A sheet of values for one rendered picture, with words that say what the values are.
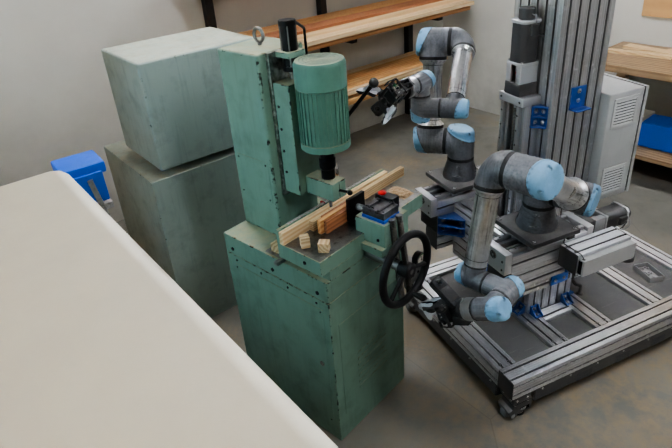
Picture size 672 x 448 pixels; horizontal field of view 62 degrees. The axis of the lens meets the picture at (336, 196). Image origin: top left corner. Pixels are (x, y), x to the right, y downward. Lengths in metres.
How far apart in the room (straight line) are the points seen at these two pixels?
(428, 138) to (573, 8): 0.77
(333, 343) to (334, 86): 0.93
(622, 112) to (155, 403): 2.34
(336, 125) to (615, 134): 1.18
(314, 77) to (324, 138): 0.21
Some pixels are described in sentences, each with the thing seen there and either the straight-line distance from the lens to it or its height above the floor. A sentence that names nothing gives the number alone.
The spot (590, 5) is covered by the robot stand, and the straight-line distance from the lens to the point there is 2.26.
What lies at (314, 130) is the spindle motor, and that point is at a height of 1.29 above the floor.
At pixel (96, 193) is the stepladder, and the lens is 2.27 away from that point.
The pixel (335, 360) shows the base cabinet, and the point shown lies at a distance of 2.18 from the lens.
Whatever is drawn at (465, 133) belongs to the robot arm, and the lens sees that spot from 2.46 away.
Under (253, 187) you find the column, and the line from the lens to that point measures 2.21.
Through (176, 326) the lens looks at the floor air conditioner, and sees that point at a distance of 0.27.
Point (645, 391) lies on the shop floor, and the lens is 2.88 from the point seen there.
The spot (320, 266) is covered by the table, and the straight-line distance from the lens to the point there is 1.88.
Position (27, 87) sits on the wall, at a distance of 3.94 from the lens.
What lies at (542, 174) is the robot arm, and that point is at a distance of 1.68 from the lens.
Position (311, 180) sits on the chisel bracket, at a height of 1.06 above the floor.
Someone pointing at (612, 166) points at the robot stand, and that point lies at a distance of 2.57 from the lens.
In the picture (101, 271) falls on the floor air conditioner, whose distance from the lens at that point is 0.32.
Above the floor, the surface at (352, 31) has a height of 1.08.
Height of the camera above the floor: 1.97
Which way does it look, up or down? 28 degrees down
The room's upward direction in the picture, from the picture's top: 4 degrees counter-clockwise
